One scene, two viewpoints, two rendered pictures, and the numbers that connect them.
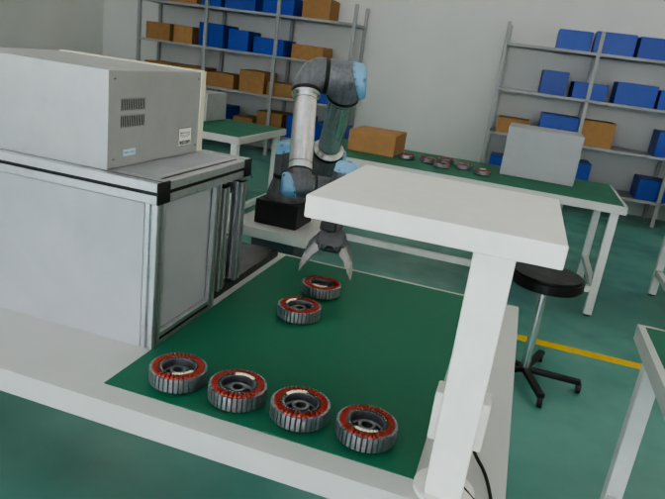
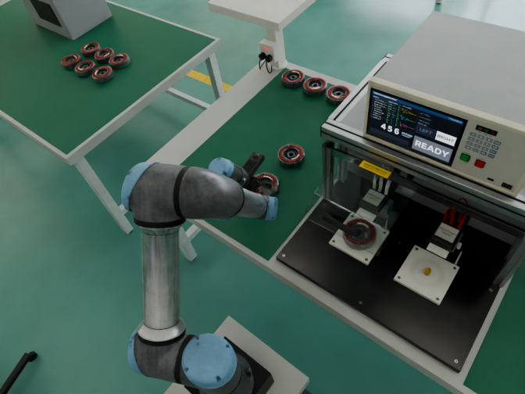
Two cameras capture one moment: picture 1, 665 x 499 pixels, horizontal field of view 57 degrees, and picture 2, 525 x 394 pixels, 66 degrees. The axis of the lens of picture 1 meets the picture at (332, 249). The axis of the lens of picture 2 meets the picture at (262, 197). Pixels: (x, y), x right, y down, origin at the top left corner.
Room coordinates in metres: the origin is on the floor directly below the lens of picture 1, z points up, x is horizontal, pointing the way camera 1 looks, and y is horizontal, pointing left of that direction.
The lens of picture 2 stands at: (2.52, 0.54, 2.01)
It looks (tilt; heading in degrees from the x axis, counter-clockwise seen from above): 52 degrees down; 212
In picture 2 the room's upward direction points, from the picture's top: 12 degrees counter-clockwise
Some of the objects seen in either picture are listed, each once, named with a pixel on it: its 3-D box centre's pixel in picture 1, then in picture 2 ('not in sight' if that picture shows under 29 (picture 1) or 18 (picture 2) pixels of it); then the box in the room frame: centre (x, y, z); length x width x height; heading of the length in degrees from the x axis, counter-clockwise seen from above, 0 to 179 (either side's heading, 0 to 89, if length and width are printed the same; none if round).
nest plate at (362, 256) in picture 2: not in sight; (358, 238); (1.77, 0.43, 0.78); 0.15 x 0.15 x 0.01; 75
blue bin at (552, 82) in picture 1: (552, 82); not in sight; (7.52, -2.28, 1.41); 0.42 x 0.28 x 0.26; 167
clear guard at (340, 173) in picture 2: not in sight; (368, 191); (1.77, 0.44, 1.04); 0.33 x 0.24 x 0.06; 165
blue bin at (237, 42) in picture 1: (244, 41); not in sight; (8.56, 1.52, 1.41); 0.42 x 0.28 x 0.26; 166
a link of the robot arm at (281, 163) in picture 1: (292, 156); (209, 363); (2.37, 0.20, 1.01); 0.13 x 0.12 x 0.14; 99
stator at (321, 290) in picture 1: (321, 287); (264, 185); (1.64, 0.02, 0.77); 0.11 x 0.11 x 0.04
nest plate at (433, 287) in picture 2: not in sight; (426, 274); (1.83, 0.66, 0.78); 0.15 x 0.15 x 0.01; 75
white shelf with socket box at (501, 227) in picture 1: (423, 323); (273, 41); (1.00, -0.18, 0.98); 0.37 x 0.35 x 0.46; 75
